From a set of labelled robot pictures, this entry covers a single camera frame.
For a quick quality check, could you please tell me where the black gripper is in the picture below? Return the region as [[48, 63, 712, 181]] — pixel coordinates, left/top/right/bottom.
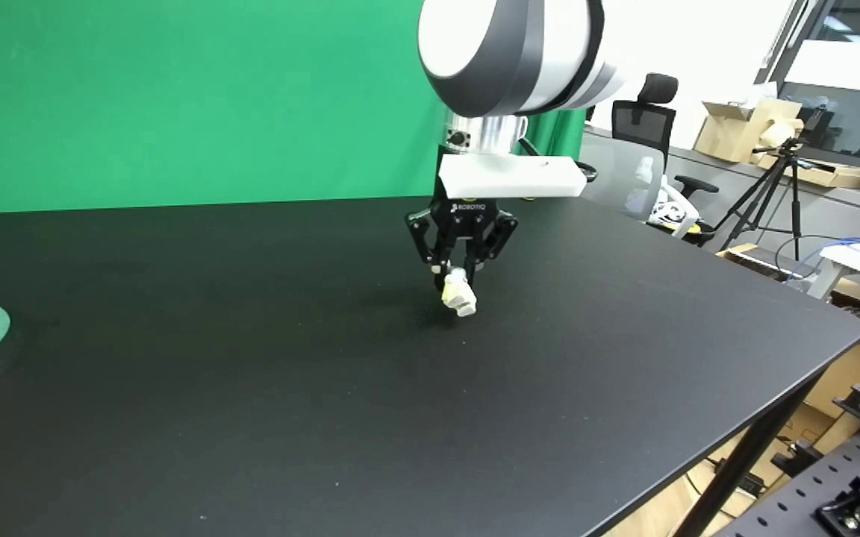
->
[[403, 193, 524, 282]]

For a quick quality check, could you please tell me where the white toy figure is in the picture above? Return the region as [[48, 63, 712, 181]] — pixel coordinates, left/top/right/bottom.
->
[[439, 266, 480, 319]]

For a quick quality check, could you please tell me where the grey translucent chair back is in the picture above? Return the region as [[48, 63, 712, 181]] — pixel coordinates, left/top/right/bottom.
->
[[573, 131, 669, 219]]

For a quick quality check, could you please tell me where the white patterned bag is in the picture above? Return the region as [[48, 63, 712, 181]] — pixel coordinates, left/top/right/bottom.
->
[[646, 181, 701, 239]]

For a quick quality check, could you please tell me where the black office chair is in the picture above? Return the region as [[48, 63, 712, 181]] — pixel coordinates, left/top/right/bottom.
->
[[610, 72, 722, 200]]

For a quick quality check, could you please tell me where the open cardboard box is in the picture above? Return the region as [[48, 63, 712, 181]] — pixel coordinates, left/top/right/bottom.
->
[[693, 96, 806, 167]]

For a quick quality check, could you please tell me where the green backdrop curtain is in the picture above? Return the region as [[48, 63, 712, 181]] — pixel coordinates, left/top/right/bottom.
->
[[0, 0, 591, 218]]

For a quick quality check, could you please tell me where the black tripod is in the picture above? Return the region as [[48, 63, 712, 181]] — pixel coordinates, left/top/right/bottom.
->
[[712, 146, 813, 266]]

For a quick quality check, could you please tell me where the black table leg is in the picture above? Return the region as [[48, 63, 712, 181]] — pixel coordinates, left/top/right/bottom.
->
[[672, 378, 824, 537]]

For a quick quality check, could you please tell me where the black perforated metal board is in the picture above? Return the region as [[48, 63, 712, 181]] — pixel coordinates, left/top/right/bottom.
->
[[718, 385, 860, 537]]

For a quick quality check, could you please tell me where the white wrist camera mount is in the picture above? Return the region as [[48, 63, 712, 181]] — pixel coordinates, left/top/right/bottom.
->
[[436, 112, 588, 200]]

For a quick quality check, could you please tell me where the camera on tripod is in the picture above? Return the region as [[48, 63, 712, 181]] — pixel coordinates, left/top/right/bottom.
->
[[761, 117, 806, 155]]

